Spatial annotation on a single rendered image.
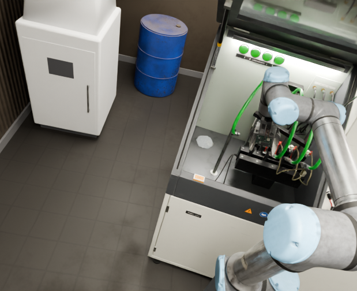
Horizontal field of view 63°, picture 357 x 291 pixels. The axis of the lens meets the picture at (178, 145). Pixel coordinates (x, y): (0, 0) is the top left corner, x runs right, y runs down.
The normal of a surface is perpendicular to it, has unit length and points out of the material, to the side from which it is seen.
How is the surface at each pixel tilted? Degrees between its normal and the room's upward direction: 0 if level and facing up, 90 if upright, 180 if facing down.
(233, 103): 90
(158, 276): 0
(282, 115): 89
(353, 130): 76
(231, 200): 90
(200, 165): 0
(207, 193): 90
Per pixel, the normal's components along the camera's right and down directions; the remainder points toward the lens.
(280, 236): -0.95, -0.25
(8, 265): 0.19, -0.70
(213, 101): -0.24, 0.65
